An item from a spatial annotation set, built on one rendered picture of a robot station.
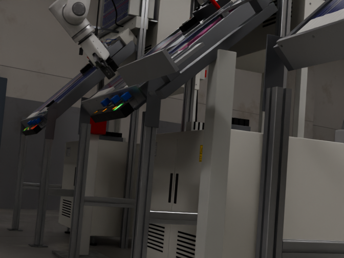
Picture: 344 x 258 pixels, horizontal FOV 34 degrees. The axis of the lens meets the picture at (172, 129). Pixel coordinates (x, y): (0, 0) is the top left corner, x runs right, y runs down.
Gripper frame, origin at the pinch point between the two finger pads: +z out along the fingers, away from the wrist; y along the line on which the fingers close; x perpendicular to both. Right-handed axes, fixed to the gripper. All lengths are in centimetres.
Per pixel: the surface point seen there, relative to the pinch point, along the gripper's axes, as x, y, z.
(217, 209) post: 15, 53, 44
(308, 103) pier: 24, -596, 264
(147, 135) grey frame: 4.5, 28.2, 20.2
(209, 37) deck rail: 35.6, 0.0, 10.3
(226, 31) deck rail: 41.1, -4.2, 12.8
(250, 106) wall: -41, -549, 205
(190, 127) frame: 6.1, -17.5, 38.4
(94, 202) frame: -51, -23, 44
